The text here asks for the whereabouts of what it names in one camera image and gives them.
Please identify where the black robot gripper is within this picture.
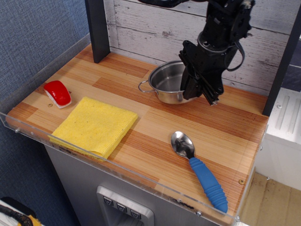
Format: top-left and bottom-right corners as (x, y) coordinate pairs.
(179, 34), (238, 105)

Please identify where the small stainless steel pot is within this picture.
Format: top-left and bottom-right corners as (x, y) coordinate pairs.
(138, 60), (196, 105)

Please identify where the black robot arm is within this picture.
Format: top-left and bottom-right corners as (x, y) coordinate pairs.
(179, 0), (255, 105)

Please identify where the yellow folded cloth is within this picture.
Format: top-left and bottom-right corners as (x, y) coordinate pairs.
(49, 97), (138, 159)

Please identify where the white toy sink counter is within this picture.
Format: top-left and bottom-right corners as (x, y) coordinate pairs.
(255, 88), (301, 190)

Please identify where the red and white toy sushi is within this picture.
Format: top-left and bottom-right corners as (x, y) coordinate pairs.
(44, 81), (71, 109)

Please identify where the grey toy fridge cabinet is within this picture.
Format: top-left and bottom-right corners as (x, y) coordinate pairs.
(46, 146), (215, 226)

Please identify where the silver dispenser button panel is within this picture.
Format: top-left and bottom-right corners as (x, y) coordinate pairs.
(96, 186), (155, 226)

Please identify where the clear acrylic table guard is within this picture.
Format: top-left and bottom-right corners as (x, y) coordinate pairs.
(0, 32), (267, 226)

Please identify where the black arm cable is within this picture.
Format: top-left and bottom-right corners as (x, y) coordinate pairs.
(224, 41), (246, 72)

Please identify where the spoon with blue handle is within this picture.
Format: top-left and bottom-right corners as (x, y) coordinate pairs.
(171, 131), (228, 213)

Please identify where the dark right frame post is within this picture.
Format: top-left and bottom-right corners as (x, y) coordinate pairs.
(262, 4), (301, 116)

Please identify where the dark frame post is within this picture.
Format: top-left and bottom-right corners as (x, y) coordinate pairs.
(262, 4), (301, 116)
(85, 0), (111, 63)

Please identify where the dark left frame post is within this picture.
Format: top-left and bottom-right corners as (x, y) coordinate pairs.
(85, 0), (111, 63)

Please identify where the black braided hose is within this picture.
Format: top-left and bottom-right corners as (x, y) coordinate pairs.
(0, 204), (33, 226)

